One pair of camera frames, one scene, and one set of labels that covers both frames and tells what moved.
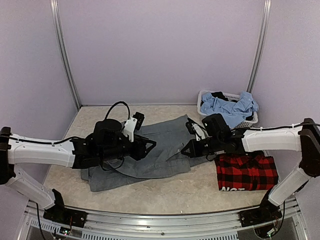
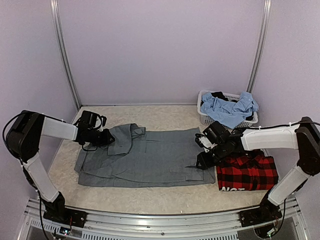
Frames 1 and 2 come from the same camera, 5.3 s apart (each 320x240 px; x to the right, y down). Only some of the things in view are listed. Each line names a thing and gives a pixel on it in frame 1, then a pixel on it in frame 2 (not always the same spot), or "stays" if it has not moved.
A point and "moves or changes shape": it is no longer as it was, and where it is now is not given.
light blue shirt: [234, 113] stays
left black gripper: [140, 148] to [107, 140]
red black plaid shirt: [250, 171] stays
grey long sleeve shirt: [165, 160] moves or changes shape
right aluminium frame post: [262, 45] stays
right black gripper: [194, 152] to [205, 162]
